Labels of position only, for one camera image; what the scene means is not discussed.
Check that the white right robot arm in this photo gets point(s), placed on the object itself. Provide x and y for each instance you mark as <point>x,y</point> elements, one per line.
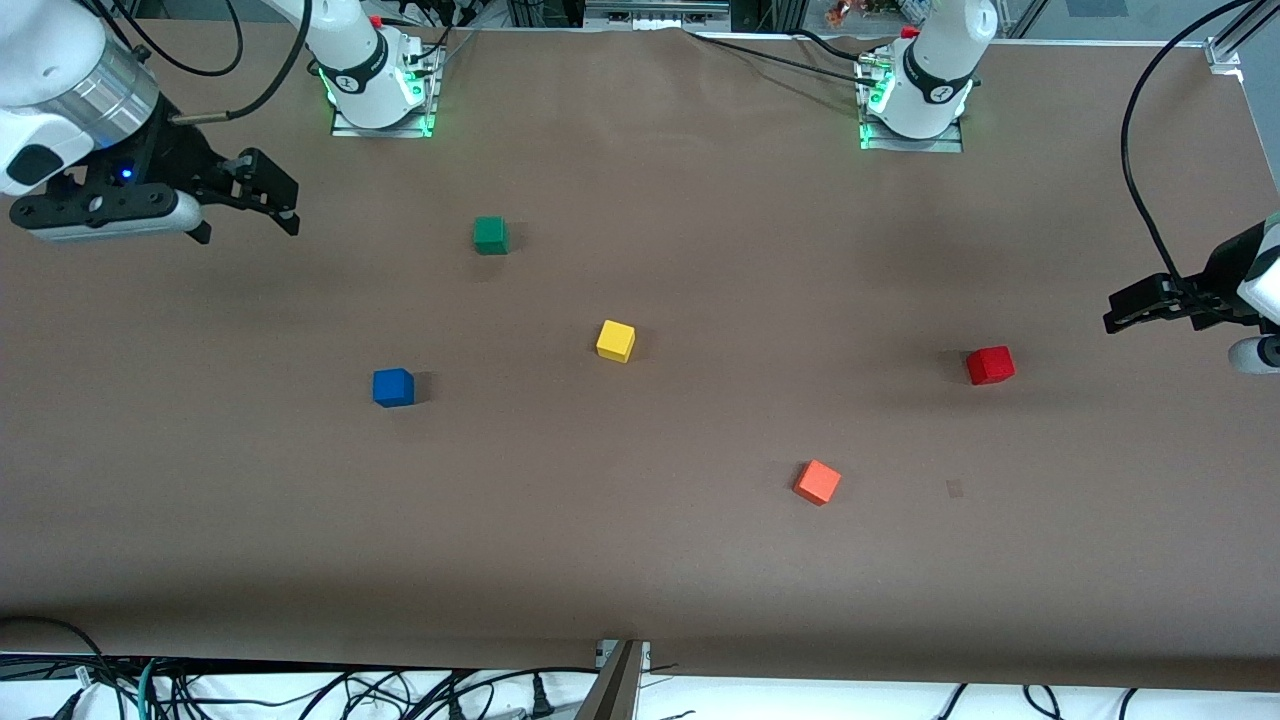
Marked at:
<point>40,60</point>

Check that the black power plug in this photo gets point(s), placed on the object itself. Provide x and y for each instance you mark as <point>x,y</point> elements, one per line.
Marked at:
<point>542,700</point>

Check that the blue cube block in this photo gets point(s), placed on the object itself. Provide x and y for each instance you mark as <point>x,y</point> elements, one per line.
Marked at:
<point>393,388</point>

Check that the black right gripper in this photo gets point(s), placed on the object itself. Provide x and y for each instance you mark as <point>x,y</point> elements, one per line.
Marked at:
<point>178,152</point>

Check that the green cube block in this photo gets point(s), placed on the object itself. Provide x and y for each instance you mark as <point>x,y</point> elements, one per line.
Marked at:
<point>490,235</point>

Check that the brown table cover sheet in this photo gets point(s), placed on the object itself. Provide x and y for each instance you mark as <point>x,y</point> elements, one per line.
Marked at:
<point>640,560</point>

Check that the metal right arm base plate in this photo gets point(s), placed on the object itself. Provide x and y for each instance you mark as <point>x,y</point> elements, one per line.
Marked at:
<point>345,128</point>

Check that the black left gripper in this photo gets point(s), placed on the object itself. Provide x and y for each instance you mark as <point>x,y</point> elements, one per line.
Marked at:
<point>1222,272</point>

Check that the yellow cube block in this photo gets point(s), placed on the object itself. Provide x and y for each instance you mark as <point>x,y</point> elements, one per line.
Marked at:
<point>615,341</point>

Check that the aluminium frame profile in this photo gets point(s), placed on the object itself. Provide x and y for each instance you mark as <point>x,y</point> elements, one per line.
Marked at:
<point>1225,45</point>

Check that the silver metal rail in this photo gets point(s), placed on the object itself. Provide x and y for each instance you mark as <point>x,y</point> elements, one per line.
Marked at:
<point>655,12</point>

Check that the brown support beam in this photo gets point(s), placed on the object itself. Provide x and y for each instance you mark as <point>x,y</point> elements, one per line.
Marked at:
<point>610,695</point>

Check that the silver metal table bracket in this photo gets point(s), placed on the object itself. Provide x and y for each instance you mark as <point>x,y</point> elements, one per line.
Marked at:
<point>605,655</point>

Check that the orange cube block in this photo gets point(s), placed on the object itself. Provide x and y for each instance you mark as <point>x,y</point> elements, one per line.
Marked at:
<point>817,482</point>

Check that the red cube block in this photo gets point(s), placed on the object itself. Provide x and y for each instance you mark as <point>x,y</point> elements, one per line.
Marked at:
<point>991,365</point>

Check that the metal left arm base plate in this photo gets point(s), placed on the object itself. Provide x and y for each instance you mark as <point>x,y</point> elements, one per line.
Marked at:
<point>945,145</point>

